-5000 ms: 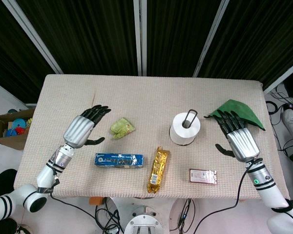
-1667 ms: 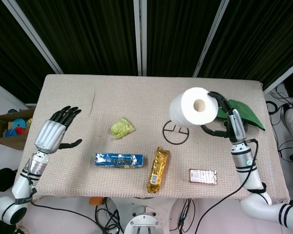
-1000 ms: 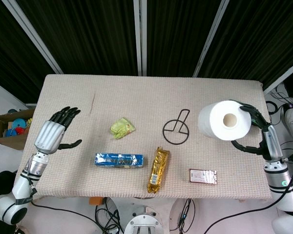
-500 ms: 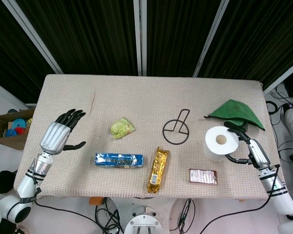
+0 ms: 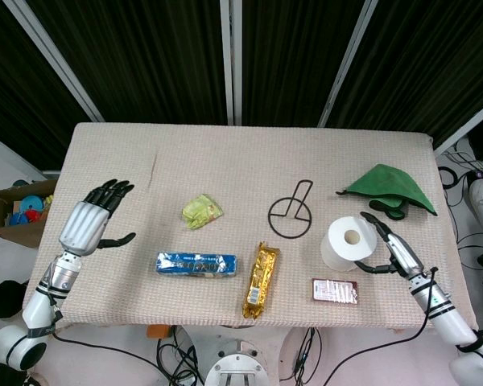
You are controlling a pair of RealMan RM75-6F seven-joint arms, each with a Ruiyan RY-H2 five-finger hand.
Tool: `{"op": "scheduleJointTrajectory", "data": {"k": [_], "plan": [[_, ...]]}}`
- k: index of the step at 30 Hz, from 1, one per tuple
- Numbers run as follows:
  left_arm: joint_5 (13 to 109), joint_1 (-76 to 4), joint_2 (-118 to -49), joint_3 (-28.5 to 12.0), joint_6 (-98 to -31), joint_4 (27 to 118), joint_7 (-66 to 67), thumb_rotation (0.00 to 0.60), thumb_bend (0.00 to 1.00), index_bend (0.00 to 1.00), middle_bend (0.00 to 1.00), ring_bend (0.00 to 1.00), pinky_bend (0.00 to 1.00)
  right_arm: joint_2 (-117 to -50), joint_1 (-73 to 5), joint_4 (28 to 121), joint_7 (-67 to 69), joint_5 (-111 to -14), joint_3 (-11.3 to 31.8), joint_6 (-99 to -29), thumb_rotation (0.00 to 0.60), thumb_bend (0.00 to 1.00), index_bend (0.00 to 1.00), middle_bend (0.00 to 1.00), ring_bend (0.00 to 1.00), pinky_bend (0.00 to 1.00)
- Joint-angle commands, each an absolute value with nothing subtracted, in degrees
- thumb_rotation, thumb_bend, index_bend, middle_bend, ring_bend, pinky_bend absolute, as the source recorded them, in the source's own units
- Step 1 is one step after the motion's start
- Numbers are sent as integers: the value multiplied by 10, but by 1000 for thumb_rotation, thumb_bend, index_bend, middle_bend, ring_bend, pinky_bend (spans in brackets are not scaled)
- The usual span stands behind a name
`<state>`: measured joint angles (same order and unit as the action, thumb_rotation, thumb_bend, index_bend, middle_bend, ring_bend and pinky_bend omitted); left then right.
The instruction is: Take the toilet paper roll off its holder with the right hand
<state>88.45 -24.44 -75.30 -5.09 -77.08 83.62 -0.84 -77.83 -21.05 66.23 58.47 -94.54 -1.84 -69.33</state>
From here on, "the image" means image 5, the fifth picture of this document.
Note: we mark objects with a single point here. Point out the white partition post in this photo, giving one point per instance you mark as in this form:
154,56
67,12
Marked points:
467,124
231,60
52,56
348,60

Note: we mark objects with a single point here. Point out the crumpled green snack bag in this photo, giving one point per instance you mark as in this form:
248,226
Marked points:
201,211

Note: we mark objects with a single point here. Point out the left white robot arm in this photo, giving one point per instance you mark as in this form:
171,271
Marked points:
40,305

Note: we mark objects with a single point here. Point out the gold foil biscuit packet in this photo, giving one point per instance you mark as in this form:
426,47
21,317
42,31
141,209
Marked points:
261,277

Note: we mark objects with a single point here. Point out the beige waffle tablecloth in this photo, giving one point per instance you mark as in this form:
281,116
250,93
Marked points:
225,161

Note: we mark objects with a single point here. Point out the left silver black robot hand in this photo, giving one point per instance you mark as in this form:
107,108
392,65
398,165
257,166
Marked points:
82,227

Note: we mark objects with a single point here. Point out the blue Oreo cookie box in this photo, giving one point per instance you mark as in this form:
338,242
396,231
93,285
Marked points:
197,263

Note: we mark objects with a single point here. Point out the orange object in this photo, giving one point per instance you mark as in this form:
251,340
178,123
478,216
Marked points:
159,331

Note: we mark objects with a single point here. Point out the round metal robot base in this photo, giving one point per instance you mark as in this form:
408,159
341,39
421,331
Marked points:
233,366

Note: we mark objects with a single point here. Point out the brown cardboard box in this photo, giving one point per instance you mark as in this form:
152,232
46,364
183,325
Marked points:
8,233

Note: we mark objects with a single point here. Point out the white toilet paper roll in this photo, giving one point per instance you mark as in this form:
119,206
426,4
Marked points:
338,253

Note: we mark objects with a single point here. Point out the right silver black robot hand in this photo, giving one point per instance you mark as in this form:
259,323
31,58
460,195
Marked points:
402,251

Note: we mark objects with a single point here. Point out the green cloth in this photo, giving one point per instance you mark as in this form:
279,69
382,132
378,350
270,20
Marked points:
386,183

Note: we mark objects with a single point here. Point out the blue plastic toy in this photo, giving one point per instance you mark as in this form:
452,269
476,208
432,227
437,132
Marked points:
34,202

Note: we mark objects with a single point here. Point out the red plastic toy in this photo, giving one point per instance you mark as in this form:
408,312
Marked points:
33,215

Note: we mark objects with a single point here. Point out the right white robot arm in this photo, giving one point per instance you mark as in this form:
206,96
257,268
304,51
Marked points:
447,313

